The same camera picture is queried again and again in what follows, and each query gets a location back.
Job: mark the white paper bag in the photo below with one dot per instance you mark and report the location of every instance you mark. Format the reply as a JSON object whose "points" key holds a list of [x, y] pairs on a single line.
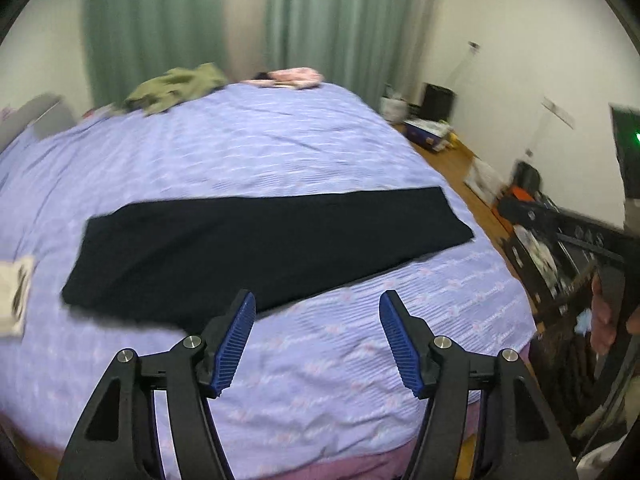
{"points": [[482, 177]]}

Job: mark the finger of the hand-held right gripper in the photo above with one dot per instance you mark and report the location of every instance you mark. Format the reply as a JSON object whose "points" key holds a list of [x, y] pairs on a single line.
{"points": [[585, 245]]}

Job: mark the black pants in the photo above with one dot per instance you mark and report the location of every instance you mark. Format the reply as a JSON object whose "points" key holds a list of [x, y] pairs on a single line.
{"points": [[250, 245]]}

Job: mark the blue cardboard box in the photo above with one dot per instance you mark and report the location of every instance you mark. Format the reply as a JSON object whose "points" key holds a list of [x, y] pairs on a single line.
{"points": [[425, 132]]}

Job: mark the grey padded headboard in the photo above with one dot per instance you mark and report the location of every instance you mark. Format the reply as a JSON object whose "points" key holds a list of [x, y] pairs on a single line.
{"points": [[40, 120]]}

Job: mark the black bin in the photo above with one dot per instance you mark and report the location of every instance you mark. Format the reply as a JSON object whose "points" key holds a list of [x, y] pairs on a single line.
{"points": [[437, 102]]}

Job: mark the dark cloth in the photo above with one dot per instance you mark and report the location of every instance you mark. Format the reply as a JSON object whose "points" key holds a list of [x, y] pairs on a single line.
{"points": [[565, 375]]}

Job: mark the white printed cloth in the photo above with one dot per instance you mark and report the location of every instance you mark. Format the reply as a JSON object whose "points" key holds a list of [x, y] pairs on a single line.
{"points": [[12, 290]]}

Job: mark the olive green clothing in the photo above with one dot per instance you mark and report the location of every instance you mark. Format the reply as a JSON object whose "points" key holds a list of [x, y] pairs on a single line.
{"points": [[175, 85]]}

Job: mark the black shelf with clutter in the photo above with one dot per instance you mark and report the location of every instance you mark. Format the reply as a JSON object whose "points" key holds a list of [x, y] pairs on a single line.
{"points": [[537, 265]]}

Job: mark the white plastic bag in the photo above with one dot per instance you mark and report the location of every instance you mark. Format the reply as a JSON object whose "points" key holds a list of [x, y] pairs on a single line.
{"points": [[397, 109]]}

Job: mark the pink clothing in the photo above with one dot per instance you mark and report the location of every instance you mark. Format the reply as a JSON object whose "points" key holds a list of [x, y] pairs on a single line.
{"points": [[295, 76]]}

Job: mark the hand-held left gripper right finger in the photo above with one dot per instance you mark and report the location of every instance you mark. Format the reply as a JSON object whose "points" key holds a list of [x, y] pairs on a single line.
{"points": [[400, 340]]}

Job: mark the person's right hand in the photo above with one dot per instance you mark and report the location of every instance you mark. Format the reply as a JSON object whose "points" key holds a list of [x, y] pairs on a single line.
{"points": [[602, 310]]}

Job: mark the black bag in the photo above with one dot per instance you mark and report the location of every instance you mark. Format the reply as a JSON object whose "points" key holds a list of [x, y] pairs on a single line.
{"points": [[527, 176]]}

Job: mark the green curtain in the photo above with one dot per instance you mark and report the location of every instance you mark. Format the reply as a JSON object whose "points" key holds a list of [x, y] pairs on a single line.
{"points": [[350, 20], [150, 20]]}

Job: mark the bed with purple patterned sheet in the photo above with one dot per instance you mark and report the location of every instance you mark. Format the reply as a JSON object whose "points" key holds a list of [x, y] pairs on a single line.
{"points": [[300, 145]]}

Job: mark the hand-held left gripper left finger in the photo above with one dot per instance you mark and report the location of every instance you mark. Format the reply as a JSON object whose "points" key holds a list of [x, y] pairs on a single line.
{"points": [[235, 340]]}

